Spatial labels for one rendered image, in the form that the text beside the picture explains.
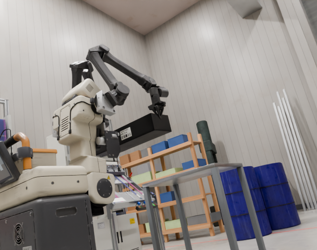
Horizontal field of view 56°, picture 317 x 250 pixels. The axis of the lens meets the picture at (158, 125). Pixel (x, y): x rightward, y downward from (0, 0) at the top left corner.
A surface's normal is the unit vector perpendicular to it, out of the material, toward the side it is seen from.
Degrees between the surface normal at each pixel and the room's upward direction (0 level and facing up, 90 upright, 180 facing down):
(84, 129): 90
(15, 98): 90
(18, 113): 90
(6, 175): 115
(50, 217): 90
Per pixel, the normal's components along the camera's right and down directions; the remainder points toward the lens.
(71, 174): 0.74, -0.33
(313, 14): -0.58, -0.12
